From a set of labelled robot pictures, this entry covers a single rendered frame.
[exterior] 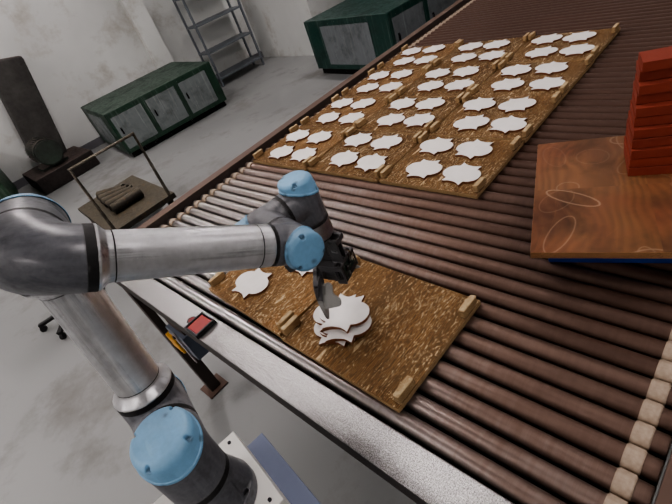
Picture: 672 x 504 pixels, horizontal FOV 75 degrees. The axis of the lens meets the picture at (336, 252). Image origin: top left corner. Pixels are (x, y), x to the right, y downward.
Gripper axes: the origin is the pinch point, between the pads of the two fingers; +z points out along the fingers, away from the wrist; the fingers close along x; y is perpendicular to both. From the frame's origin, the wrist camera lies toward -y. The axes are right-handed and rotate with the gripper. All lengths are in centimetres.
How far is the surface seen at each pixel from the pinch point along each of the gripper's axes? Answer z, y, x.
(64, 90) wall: 9, -665, 380
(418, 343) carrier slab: 10.2, 20.1, -3.5
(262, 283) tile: 9.2, -35.5, 10.5
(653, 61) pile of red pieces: -27, 66, 52
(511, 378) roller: 12.0, 41.2, -7.8
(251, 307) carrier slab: 10.2, -34.4, 1.1
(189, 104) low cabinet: 76, -457, 408
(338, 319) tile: 5.4, -0.3, -3.0
